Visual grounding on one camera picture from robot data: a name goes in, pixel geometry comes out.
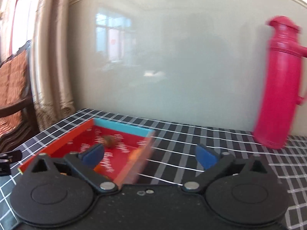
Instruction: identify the brown round fruit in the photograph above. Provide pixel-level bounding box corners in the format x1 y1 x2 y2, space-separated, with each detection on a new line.
102 135 116 149

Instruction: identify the dark wooden sofa chair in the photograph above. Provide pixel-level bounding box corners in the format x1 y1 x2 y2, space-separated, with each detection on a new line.
1 40 40 153

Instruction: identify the red cardboard tray box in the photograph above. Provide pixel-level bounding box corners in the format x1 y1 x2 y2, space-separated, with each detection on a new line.
18 117 155 187

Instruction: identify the black white grid tablecloth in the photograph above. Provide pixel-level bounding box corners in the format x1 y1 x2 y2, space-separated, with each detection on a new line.
1 108 306 229

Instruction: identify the pink thermos flask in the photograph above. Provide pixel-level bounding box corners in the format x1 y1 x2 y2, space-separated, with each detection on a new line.
253 16 306 150

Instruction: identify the beige lace curtain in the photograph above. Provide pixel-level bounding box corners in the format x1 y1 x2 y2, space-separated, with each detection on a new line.
1 0 75 130

